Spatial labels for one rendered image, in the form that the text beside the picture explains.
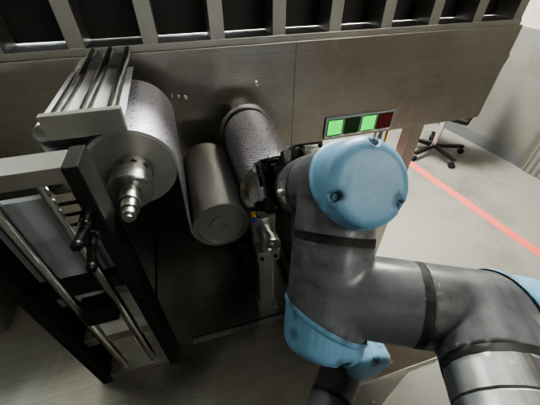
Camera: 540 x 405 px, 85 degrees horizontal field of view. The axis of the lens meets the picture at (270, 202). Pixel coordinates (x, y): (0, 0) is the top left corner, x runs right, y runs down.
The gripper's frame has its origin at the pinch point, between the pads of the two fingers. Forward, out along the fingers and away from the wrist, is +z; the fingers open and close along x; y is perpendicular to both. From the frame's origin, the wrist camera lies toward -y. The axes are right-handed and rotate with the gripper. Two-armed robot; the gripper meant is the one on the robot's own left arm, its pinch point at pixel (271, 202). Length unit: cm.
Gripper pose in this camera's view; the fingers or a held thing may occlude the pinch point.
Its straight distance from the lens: 56.6
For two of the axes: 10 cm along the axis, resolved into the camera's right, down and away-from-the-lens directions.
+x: -9.6, 1.9, -2.2
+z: -2.2, -0.1, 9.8
